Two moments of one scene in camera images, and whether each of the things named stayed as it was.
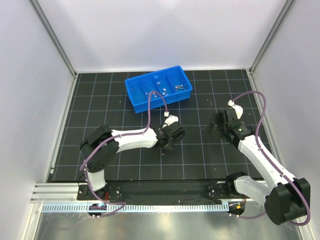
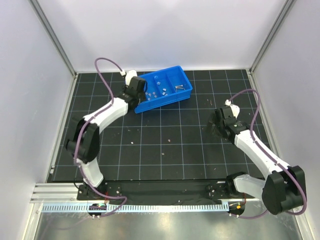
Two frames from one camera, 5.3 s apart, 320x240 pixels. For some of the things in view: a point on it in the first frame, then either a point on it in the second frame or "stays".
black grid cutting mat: [102, 100] stays
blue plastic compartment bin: [173, 83] stays
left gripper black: [173, 133] -> [141, 95]
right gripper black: [222, 124] stays
